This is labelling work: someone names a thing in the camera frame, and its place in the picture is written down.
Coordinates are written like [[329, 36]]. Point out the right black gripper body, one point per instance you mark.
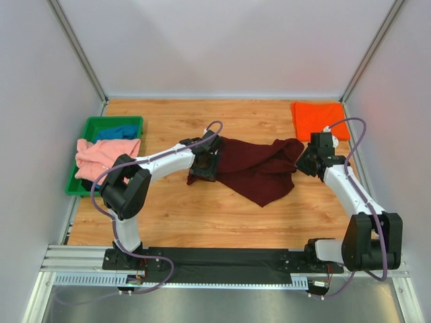
[[306, 162]]

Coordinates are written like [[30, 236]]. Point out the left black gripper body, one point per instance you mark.
[[205, 165]]

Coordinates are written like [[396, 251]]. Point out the maroon t shirt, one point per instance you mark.
[[261, 173]]

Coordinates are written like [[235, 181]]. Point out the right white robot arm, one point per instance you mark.
[[373, 237]]

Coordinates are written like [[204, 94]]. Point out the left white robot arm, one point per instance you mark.
[[124, 191]]

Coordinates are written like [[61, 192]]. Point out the folded orange t shirt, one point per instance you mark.
[[312, 118]]

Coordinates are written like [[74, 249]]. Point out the blue t shirt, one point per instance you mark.
[[126, 132]]

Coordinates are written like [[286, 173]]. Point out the pink t shirt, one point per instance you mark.
[[92, 159]]

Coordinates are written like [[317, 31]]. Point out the black base mat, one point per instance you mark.
[[195, 274]]

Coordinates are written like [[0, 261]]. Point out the green plastic bin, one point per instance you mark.
[[100, 128]]

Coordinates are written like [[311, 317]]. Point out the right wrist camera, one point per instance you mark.
[[335, 140]]

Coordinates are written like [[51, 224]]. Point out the aluminium rail frame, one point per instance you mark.
[[74, 259]]

